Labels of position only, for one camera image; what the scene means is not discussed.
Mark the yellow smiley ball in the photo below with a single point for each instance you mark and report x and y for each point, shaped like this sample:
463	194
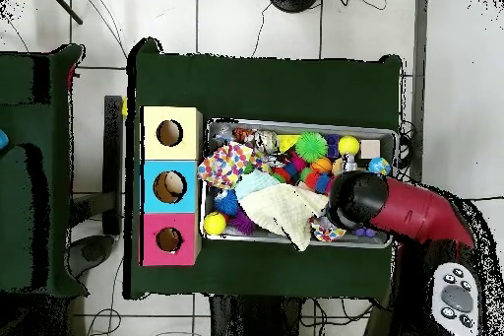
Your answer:
214	223

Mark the blue spiky ball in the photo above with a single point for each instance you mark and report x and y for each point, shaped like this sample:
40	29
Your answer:
227	203

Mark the polka dot colourful cloth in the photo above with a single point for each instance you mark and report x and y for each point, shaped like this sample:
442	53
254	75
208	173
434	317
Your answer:
327	231
224	164

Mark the blue globe ball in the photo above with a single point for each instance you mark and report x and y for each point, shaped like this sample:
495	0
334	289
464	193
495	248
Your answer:
379	166

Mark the wooden box with three holes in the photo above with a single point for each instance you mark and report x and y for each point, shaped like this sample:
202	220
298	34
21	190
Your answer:
185	194

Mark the pale wooden block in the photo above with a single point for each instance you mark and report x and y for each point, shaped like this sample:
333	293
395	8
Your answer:
370	148

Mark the clear shallow mesh bin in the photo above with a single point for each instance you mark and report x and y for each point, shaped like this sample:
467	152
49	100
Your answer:
206	202

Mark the blue round object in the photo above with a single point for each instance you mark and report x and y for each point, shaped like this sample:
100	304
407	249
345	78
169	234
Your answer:
2	140

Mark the orange basketball toy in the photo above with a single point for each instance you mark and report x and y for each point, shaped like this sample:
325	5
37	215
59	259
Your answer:
321	166

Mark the purple spiky ball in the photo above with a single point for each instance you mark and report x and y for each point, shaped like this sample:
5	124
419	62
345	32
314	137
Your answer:
243	222

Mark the side table with green cloth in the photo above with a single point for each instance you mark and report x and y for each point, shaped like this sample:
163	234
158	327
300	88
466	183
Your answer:
55	186

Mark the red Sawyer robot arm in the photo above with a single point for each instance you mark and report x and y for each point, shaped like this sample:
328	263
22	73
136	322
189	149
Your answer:
409	210

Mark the black rod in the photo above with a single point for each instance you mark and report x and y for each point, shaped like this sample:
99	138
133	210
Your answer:
63	3

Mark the plain yellow ball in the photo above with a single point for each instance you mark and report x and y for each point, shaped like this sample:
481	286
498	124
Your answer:
349	145

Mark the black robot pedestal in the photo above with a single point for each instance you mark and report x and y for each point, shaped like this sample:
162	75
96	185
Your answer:
260	320

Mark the small green spiky ball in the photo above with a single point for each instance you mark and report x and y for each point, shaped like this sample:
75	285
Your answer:
312	146

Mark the cream yellow cloth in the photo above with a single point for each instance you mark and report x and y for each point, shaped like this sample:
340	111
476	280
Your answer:
283	210

